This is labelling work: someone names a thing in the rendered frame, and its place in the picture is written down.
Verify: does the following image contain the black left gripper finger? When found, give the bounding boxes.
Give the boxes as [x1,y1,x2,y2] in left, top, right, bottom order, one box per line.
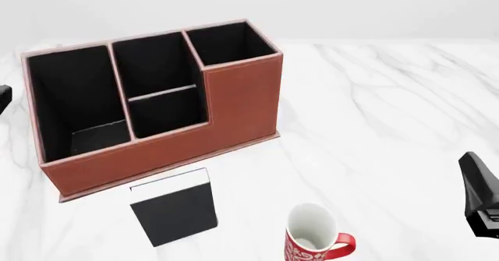
[0,84,13,116]

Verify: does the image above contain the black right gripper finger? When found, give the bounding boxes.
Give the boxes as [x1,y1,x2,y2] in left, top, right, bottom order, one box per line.
[458,151,499,215]

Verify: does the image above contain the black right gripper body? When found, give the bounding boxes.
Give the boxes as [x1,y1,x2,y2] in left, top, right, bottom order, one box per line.
[466,199,499,240]

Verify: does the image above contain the black book with white pages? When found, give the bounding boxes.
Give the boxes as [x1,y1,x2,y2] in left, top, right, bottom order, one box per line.
[129,167,219,249]

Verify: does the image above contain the red-brown desk caddy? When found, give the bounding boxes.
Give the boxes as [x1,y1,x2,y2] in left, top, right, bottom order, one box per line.
[19,18,285,204]

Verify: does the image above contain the red patterned mug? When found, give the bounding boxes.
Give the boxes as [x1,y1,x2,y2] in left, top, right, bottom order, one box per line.
[285,202,357,261]

